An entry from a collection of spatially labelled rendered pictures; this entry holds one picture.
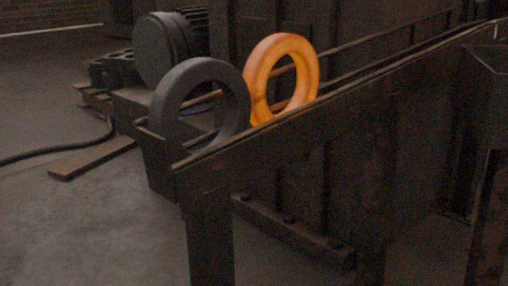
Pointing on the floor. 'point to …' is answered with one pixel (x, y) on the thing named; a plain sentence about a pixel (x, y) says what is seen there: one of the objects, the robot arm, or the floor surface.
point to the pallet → (108, 80)
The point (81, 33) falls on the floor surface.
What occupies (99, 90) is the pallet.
